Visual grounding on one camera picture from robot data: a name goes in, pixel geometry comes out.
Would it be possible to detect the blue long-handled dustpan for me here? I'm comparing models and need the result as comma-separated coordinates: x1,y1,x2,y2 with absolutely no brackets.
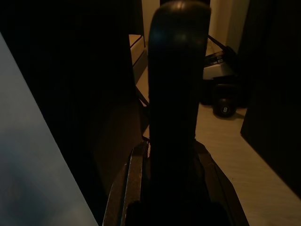
147,0,212,203

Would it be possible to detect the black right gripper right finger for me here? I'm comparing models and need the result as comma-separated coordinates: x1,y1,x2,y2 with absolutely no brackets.
195,140,250,226

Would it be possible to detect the grey exercise machine base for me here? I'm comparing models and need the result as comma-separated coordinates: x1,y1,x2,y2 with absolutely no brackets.
203,46,238,82

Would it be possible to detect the black kettlebell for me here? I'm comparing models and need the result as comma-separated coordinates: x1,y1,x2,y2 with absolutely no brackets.
212,97,238,118

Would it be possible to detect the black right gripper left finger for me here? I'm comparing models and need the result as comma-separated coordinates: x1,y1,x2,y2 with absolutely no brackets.
103,140,150,226

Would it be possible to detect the black cabinet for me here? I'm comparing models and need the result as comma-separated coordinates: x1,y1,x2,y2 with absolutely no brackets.
239,0,301,186

